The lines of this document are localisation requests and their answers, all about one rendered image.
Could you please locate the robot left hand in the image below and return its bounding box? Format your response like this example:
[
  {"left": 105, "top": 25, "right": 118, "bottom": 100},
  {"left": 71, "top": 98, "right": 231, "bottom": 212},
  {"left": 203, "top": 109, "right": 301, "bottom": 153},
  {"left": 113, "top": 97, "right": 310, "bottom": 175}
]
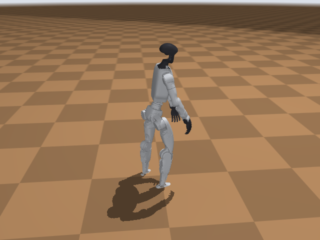
[{"left": 169, "top": 105, "right": 181, "bottom": 122}]

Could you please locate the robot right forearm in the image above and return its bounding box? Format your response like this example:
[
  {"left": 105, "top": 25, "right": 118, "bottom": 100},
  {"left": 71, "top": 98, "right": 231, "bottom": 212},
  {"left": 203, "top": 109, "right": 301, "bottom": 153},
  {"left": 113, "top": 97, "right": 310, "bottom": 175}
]
[{"left": 175, "top": 97, "right": 190, "bottom": 122}]

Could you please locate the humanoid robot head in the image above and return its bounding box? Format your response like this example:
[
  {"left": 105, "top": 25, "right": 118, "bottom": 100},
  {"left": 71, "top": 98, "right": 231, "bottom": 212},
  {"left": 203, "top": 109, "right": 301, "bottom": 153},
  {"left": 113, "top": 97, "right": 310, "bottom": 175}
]
[{"left": 157, "top": 43, "right": 178, "bottom": 69}]

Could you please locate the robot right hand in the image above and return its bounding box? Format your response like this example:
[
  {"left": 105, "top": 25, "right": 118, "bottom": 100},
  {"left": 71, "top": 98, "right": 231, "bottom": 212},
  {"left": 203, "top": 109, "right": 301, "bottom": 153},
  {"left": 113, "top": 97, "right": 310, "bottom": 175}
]
[{"left": 183, "top": 119, "right": 192, "bottom": 135}]

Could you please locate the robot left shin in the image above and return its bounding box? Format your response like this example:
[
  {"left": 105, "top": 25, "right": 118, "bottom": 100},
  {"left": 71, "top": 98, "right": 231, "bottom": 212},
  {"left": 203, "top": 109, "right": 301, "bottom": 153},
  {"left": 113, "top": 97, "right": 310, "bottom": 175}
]
[{"left": 140, "top": 140, "right": 152, "bottom": 174}]

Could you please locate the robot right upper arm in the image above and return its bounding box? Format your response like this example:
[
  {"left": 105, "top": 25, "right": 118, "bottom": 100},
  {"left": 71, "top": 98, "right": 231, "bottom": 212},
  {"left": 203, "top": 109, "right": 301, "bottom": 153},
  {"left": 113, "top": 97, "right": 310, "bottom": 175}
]
[{"left": 162, "top": 72, "right": 179, "bottom": 107}]

